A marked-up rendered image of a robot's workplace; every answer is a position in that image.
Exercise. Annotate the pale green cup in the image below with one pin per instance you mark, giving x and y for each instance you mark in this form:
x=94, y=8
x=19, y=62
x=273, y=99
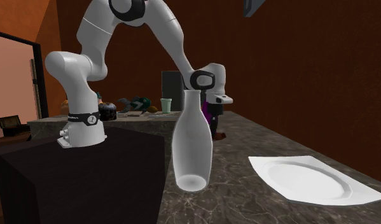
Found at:
x=166, y=105

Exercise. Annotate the orange round object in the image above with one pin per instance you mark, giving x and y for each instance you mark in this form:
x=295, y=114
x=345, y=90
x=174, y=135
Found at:
x=64, y=108

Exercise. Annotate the small brown object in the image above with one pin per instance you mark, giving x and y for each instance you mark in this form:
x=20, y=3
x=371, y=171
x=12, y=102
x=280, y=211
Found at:
x=221, y=136

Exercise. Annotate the white angular plate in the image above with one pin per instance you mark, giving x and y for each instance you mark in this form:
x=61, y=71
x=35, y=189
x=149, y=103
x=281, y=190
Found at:
x=308, y=180

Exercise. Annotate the white bottle vase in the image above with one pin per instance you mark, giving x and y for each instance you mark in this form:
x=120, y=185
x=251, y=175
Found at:
x=191, y=145

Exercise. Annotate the purple object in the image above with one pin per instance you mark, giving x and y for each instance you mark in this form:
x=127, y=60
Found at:
x=206, y=112

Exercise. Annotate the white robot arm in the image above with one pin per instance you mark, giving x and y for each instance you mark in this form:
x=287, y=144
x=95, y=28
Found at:
x=84, y=93

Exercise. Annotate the dark robot stand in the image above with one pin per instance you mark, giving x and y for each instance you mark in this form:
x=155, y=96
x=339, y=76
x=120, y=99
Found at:
x=84, y=180

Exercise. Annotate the dark chocolate cake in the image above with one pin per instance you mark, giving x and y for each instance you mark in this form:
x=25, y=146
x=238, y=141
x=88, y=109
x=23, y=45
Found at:
x=107, y=111

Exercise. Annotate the dark wooden chest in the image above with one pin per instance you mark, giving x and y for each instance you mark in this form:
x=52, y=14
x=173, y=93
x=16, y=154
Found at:
x=11, y=124

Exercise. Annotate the grey wall fixture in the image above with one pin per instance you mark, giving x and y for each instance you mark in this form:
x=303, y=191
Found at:
x=251, y=6

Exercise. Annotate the black box appliance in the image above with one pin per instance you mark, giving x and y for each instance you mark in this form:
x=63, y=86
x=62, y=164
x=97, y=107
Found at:
x=171, y=90

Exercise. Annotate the black door frame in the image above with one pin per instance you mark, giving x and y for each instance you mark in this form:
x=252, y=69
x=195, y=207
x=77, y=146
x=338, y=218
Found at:
x=41, y=80

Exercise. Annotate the yellow-brown round object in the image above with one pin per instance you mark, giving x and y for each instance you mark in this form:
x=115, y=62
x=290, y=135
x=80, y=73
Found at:
x=152, y=109

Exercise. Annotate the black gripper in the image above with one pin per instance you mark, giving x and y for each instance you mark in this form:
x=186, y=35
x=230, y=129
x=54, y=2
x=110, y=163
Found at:
x=215, y=109

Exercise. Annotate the green fish toy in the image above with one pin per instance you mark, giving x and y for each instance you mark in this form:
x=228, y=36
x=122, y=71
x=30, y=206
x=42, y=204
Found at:
x=137, y=104

